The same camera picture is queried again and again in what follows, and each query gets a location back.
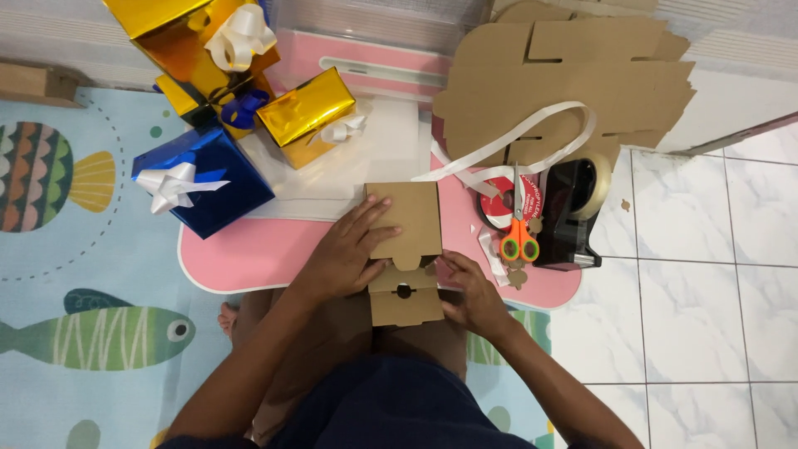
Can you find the person's left hand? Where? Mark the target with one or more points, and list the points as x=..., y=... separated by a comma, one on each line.
x=336, y=259

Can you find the person's right hand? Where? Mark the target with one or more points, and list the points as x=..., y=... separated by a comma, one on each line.
x=480, y=302

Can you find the small brown cardboard box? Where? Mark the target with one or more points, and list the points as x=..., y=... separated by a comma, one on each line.
x=411, y=218

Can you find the short white ribbon piece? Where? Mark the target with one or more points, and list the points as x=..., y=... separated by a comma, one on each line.
x=492, y=252

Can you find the orange green scissors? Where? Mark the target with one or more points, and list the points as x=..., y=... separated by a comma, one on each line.
x=518, y=240

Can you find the pink low table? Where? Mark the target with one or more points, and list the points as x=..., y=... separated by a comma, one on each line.
x=262, y=255

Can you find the person's legs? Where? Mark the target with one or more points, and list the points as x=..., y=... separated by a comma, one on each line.
x=330, y=349

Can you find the white paper sheets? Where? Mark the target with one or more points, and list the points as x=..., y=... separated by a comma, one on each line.
x=349, y=168

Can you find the red white ribbon spool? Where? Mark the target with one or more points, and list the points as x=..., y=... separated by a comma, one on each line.
x=499, y=203

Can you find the black tape dispenser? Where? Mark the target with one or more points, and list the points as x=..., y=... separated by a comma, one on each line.
x=561, y=231

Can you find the small white ribbon bow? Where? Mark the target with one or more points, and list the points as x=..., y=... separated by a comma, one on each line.
x=341, y=128

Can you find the blue gift box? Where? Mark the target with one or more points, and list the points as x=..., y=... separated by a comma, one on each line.
x=218, y=187

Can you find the person's dark blue shorts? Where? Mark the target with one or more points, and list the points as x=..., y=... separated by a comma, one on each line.
x=386, y=411

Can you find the medium gold gift box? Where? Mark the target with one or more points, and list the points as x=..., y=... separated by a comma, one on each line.
x=302, y=112

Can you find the long white ribbon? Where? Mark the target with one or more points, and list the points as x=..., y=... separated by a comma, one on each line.
x=499, y=146

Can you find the clear tape roll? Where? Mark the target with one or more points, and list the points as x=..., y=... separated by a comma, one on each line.
x=600, y=181

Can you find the blue ribbon bow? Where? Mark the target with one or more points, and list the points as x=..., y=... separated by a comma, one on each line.
x=242, y=107

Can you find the flat white ribbon bow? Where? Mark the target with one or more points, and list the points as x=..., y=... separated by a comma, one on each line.
x=171, y=186

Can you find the small gold gift box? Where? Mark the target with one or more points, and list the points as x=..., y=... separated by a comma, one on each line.
x=181, y=100

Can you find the clear plastic container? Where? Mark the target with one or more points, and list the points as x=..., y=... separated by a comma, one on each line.
x=380, y=22

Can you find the large white ribbon bow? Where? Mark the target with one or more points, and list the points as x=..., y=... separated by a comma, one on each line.
x=240, y=36

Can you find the fish print play mat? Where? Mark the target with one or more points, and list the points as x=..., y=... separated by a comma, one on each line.
x=93, y=299

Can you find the stack of flat cardboard sheets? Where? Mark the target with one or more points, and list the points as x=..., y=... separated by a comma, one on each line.
x=573, y=68

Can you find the large gold gift box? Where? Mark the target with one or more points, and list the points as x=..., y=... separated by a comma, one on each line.
x=174, y=37

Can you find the brown wooden block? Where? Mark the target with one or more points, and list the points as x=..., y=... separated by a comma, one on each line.
x=34, y=84

